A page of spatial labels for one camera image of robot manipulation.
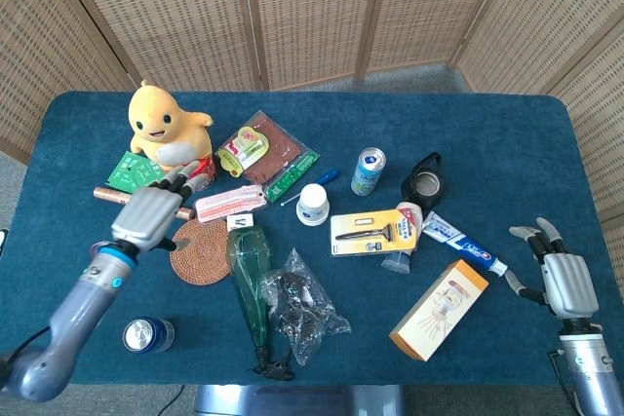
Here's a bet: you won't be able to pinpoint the small white card black clip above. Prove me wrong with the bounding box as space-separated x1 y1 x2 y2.
226 213 255 233

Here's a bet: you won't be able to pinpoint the red instant noodle cup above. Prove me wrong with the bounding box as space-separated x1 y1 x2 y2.
189 156 217 192

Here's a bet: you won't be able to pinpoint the razor in yellow package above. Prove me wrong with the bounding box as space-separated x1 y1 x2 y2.
330 208 421 258

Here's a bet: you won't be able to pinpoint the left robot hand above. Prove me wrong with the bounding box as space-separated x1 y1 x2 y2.
110 161 215 252

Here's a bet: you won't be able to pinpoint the round woven rattan coaster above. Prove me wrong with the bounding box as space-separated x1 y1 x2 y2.
169 218 233 286

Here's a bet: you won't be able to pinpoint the orange white carton box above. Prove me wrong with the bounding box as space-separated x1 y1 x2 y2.
388 258 490 362

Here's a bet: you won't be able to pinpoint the green sachet packet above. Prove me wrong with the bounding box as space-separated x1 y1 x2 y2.
105 151 150 195
137 161 170 189

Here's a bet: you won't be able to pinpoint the woven folding screen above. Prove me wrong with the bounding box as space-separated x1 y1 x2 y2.
0 0 624 222

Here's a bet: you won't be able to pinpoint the green glass bottle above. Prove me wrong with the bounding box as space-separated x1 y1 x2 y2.
226 227 272 363

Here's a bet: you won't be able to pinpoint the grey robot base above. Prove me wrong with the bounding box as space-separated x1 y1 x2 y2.
193 383 406 416

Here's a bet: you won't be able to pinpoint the white blue toothpaste tube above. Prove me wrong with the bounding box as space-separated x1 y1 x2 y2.
421 210 509 277

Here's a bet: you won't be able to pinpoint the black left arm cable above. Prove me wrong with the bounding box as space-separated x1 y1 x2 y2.
0 325 54 363

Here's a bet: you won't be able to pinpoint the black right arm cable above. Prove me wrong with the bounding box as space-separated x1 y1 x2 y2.
547 350 586 413

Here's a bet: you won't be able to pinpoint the lip balm on yellow card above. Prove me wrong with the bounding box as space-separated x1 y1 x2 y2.
215 126 271 178

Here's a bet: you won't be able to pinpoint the black metal clip tool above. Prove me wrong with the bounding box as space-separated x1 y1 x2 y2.
249 350 296 382

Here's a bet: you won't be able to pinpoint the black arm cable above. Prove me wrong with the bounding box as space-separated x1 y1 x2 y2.
547 350 586 413
0 325 54 363

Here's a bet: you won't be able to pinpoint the light blue Rio drink can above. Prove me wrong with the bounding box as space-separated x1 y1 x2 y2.
350 146 387 198

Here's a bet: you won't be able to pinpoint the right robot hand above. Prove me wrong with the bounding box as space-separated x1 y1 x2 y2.
504 216 600 321

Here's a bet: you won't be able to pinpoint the copper brown tube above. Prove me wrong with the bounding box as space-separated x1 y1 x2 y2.
92 185 196 221

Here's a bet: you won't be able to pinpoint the yellow plush toy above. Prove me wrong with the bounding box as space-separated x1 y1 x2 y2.
128 79 215 171

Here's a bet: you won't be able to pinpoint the blue table cloth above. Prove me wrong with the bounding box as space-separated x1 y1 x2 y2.
0 90 624 387

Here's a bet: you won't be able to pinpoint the blue handled screwdriver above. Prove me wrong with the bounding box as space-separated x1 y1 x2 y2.
279 168 341 208

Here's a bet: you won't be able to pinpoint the black floor cable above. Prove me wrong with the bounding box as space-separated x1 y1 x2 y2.
154 383 187 416

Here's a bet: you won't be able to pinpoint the clear plastic bag dark contents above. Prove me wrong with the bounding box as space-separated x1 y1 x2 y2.
259 246 353 367

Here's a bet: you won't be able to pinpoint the pink white blister package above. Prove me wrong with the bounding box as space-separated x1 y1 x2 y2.
193 183 269 224

